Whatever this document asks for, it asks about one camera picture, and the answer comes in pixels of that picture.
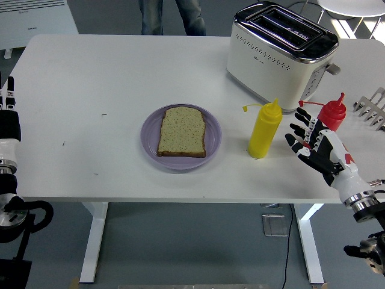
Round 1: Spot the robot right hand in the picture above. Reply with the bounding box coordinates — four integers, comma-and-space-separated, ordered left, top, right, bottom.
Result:
285, 107, 375, 201

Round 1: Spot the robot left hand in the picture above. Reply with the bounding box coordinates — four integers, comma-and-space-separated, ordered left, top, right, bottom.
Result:
0, 72, 22, 162

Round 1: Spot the yellow squeeze bottle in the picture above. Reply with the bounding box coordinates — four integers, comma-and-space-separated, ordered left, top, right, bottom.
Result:
242, 98, 283, 160

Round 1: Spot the bread slice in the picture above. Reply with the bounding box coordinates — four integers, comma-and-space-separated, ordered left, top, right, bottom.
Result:
156, 107, 208, 158

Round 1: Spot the red squeeze bottle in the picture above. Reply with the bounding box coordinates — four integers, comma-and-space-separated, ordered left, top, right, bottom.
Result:
298, 92, 347, 132

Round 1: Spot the metal toast rack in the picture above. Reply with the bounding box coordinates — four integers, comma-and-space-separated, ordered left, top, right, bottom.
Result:
352, 87, 385, 133

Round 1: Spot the metal floor outlet plate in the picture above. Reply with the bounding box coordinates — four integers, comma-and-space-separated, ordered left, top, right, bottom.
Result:
261, 213, 289, 238

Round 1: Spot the white table leg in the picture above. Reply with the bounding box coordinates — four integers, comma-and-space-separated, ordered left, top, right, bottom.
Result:
293, 204, 327, 285
78, 201, 109, 284

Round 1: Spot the white two-slot toaster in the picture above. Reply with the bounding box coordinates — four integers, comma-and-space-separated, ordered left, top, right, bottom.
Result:
226, 1, 342, 114

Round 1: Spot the white floor appliance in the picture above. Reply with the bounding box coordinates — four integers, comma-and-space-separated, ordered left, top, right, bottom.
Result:
0, 0, 79, 60

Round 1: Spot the purple plate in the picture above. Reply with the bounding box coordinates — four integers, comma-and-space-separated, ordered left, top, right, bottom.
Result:
140, 104, 223, 171

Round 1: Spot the white round table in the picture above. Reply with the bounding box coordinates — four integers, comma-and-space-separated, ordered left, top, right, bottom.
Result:
317, 0, 385, 40

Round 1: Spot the person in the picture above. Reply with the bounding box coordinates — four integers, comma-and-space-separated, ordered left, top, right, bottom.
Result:
138, 0, 207, 36

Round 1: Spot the black floor cable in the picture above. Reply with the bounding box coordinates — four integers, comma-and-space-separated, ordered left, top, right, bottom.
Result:
281, 204, 294, 289

